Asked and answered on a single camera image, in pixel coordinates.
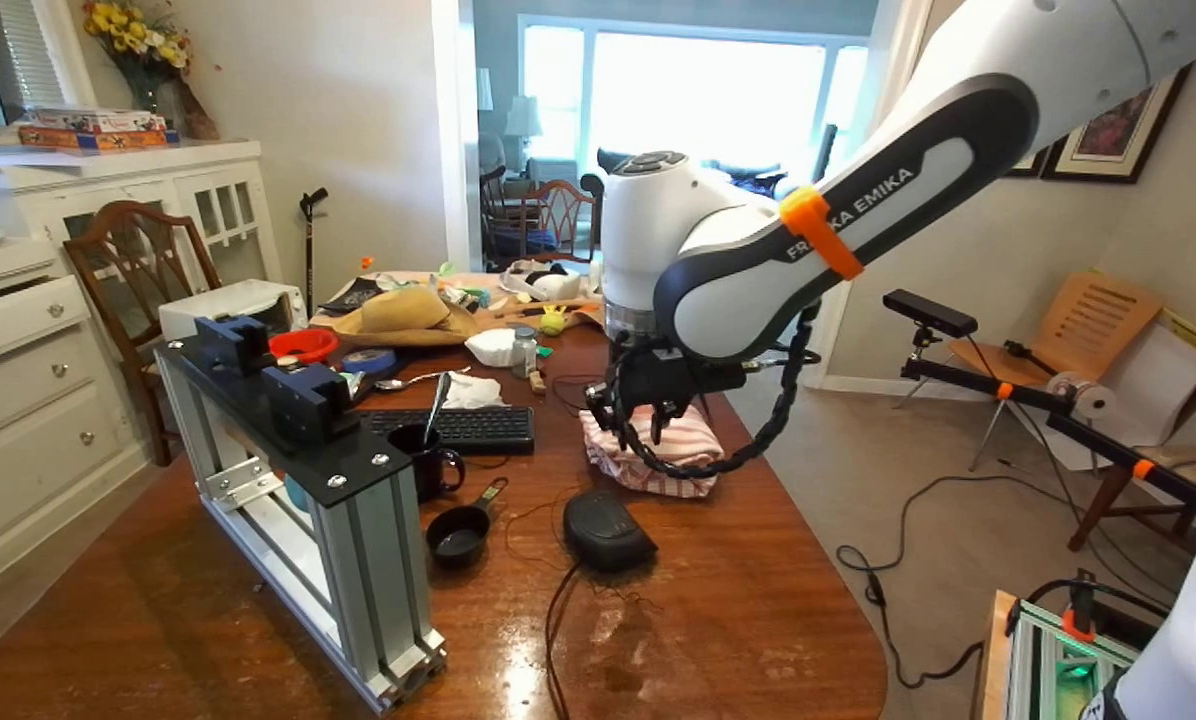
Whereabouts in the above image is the white bowl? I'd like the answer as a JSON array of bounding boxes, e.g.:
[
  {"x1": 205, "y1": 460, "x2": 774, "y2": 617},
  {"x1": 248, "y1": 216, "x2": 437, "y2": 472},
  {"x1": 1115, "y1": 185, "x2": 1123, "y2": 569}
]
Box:
[{"x1": 459, "y1": 325, "x2": 519, "y2": 374}]

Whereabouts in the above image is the beige curtain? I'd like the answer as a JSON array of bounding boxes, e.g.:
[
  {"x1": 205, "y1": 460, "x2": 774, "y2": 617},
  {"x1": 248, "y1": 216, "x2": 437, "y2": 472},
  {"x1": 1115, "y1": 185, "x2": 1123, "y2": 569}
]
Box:
[{"x1": 870, "y1": 0, "x2": 963, "y2": 129}]

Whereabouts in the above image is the large bright window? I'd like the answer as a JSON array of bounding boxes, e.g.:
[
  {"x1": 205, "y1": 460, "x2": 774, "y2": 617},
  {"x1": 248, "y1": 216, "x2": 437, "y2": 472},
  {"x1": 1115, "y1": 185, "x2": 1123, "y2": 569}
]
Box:
[{"x1": 513, "y1": 11, "x2": 882, "y2": 179}]

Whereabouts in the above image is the white drawer dresser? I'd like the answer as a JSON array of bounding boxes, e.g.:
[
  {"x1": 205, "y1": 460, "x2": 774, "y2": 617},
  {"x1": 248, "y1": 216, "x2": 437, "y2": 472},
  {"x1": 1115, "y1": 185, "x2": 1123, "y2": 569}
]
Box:
[{"x1": 0, "y1": 230, "x2": 161, "y2": 612}]

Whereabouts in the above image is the black orange tripod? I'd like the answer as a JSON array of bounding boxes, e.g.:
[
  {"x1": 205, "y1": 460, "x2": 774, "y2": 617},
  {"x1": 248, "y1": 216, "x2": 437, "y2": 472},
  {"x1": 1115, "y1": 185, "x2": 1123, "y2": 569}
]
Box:
[{"x1": 901, "y1": 316, "x2": 1196, "y2": 519}]

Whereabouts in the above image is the black floor stand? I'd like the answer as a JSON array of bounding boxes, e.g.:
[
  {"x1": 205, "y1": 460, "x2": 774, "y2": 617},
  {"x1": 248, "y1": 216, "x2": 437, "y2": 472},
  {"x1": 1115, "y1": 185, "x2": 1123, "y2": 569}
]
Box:
[{"x1": 295, "y1": 185, "x2": 334, "y2": 320}]

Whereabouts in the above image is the crumpled white paper towel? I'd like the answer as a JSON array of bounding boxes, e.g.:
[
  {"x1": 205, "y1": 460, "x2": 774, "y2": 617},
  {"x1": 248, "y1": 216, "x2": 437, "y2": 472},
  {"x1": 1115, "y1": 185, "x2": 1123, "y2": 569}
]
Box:
[{"x1": 437, "y1": 369, "x2": 513, "y2": 417}]

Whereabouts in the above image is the large framed picture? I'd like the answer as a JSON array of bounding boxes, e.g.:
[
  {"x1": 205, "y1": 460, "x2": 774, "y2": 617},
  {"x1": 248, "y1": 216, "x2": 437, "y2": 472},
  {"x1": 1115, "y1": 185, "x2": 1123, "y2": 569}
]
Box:
[{"x1": 1045, "y1": 64, "x2": 1196, "y2": 188}]

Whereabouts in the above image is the light wooden slatted board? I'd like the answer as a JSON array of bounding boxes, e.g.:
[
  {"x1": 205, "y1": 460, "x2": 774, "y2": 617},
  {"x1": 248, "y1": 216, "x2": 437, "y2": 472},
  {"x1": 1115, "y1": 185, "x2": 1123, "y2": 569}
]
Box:
[{"x1": 943, "y1": 268, "x2": 1168, "y2": 391}]

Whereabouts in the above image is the wooden crate with green panel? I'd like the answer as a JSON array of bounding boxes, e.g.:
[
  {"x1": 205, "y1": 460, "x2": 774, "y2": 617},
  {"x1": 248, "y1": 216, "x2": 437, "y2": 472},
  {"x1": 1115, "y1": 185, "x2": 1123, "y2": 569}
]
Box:
[{"x1": 972, "y1": 584, "x2": 1146, "y2": 720}]

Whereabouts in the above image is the wooden stool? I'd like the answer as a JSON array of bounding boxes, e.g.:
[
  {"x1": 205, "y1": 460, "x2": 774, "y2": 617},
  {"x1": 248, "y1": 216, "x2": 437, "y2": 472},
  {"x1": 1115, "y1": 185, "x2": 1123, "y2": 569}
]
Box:
[{"x1": 1065, "y1": 437, "x2": 1196, "y2": 560}]

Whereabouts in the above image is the wooden armchair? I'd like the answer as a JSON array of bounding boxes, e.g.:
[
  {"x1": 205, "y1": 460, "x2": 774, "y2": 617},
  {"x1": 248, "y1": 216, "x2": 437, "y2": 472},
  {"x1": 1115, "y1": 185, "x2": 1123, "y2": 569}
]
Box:
[{"x1": 480, "y1": 164, "x2": 606, "y2": 274}]

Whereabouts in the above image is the black stereo camera bar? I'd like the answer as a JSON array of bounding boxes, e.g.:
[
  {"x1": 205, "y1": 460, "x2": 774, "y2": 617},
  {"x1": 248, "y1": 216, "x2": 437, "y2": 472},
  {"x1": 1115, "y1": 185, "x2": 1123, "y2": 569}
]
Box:
[{"x1": 881, "y1": 285, "x2": 983, "y2": 344}]

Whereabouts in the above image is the white table lamp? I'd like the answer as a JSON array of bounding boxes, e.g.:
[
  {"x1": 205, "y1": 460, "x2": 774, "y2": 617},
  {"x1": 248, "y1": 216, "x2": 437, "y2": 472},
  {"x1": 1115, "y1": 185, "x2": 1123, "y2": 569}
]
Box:
[{"x1": 500, "y1": 89, "x2": 546, "y2": 171}]

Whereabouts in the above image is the yellow flower bouquet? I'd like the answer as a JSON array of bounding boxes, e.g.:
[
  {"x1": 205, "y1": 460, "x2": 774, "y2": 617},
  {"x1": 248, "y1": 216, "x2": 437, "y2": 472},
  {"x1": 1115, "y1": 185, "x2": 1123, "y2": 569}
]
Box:
[{"x1": 78, "y1": 0, "x2": 196, "y2": 82}]

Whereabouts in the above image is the orange red bowl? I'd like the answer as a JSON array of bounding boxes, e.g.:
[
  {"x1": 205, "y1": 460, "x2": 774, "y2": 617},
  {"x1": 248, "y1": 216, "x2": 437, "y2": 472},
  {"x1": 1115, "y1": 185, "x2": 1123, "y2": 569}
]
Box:
[{"x1": 263, "y1": 325, "x2": 345, "y2": 369}]

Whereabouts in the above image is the black computer keyboard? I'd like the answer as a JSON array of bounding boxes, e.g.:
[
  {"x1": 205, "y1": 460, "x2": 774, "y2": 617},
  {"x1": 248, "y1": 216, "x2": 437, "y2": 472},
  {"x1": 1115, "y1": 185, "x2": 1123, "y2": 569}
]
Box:
[{"x1": 361, "y1": 406, "x2": 539, "y2": 460}]

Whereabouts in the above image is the blue tool handle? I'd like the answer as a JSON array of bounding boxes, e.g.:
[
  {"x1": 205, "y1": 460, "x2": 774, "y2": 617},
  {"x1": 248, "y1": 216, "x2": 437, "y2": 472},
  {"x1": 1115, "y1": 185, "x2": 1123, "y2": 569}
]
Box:
[{"x1": 330, "y1": 349, "x2": 400, "y2": 391}]

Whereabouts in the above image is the dark flower vase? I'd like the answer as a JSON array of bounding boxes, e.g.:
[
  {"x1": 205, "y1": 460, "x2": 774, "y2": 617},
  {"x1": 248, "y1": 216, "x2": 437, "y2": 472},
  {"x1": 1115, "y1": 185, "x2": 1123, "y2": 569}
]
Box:
[{"x1": 119, "y1": 57, "x2": 220, "y2": 143}]

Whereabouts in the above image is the black boxy device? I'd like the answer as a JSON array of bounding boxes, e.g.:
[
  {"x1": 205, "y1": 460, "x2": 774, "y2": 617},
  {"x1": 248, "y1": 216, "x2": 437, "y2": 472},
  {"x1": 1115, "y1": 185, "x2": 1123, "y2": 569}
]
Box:
[{"x1": 259, "y1": 360, "x2": 361, "y2": 452}]

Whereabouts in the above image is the orange cable strap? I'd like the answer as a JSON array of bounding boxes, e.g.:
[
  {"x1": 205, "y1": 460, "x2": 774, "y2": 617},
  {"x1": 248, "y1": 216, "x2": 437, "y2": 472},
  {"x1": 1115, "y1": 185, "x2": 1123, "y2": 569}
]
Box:
[{"x1": 774, "y1": 185, "x2": 866, "y2": 285}]

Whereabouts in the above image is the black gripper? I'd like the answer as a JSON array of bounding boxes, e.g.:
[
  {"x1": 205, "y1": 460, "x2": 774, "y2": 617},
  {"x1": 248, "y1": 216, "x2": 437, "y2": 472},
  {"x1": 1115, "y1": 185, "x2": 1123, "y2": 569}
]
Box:
[{"x1": 584, "y1": 333, "x2": 746, "y2": 460}]

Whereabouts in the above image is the silver utensil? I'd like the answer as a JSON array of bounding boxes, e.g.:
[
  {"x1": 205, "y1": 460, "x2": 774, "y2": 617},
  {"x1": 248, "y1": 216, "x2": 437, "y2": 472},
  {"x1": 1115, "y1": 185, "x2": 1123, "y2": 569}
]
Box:
[{"x1": 419, "y1": 369, "x2": 456, "y2": 452}]

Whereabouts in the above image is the blue black camera device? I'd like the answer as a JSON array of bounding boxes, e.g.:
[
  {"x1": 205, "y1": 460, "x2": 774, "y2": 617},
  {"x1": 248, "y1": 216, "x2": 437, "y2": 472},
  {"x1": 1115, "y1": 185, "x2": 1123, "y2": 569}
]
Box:
[{"x1": 191, "y1": 311, "x2": 277, "y2": 382}]

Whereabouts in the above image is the black floor cable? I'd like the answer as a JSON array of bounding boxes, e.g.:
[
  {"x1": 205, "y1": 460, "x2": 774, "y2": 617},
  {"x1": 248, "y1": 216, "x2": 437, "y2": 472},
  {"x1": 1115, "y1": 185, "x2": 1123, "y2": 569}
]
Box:
[{"x1": 833, "y1": 463, "x2": 1097, "y2": 694}]

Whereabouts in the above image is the small framed picture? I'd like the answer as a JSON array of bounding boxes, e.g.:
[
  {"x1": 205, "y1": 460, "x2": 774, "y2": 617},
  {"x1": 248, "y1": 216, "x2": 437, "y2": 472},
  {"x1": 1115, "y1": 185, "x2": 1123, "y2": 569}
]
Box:
[{"x1": 1003, "y1": 138, "x2": 1059, "y2": 185}]

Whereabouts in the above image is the small clear bottle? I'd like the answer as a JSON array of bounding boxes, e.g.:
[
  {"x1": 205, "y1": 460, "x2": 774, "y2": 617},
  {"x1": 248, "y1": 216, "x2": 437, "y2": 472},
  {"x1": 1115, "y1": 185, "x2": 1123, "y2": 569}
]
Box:
[{"x1": 507, "y1": 325, "x2": 546, "y2": 389}]

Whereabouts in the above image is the white glass-door cabinet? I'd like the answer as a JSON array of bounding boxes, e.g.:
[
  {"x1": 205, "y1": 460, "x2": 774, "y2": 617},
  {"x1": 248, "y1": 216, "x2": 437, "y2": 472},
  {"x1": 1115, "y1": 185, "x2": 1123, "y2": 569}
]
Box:
[{"x1": 0, "y1": 138, "x2": 286, "y2": 294}]

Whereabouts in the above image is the aluminium extrusion frame stand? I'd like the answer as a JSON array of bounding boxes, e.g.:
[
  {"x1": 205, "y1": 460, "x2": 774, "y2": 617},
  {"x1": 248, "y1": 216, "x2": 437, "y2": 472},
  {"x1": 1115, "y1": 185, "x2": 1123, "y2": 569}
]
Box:
[{"x1": 152, "y1": 338, "x2": 450, "y2": 717}]

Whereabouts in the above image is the white box appliance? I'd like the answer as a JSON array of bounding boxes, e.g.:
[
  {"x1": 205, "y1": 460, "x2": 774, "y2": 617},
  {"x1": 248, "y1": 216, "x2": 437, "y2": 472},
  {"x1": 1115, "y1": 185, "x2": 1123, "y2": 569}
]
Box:
[{"x1": 154, "y1": 277, "x2": 311, "y2": 344}]

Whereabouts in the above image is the black CD player power cable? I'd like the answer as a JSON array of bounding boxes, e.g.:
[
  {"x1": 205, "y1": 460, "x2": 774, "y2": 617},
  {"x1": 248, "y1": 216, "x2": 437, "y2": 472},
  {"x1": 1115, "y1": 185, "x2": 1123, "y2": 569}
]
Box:
[{"x1": 539, "y1": 556, "x2": 589, "y2": 720}]

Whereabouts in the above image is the small black skillet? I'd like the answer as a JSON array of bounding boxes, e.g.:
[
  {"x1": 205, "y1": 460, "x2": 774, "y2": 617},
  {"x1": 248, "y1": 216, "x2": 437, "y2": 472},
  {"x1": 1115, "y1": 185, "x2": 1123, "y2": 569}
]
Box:
[{"x1": 419, "y1": 475, "x2": 513, "y2": 569}]

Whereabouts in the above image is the black mug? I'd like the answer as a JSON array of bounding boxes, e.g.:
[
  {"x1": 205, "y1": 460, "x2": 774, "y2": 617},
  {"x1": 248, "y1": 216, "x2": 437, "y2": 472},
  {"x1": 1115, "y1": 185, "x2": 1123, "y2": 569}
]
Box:
[{"x1": 383, "y1": 419, "x2": 467, "y2": 510}]

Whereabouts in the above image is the dark wooden dining chair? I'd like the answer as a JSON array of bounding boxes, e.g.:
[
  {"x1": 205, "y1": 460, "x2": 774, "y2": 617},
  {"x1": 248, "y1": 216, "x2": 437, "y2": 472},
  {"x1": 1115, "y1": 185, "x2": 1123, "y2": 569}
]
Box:
[{"x1": 61, "y1": 199, "x2": 228, "y2": 472}]

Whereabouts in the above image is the woven orange tray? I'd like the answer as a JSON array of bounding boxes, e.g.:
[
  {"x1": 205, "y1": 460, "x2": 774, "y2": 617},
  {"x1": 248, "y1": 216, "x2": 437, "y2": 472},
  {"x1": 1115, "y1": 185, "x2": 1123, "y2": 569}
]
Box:
[{"x1": 12, "y1": 109, "x2": 177, "y2": 157}]

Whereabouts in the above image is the red white striped cloth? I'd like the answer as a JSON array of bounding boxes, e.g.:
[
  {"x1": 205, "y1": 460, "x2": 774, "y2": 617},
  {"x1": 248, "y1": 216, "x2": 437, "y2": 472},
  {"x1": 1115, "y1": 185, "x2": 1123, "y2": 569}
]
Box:
[{"x1": 577, "y1": 396, "x2": 732, "y2": 503}]

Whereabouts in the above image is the dark sofa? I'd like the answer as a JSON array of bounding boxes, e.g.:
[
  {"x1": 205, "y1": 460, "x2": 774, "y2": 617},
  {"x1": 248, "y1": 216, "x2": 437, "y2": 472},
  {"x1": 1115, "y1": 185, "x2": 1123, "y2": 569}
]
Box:
[{"x1": 694, "y1": 157, "x2": 797, "y2": 208}]

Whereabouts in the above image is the white flat board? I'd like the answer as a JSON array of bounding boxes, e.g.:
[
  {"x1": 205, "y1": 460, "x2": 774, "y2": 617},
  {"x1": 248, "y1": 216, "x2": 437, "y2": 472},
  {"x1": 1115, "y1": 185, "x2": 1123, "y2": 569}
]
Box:
[{"x1": 1059, "y1": 310, "x2": 1196, "y2": 452}]

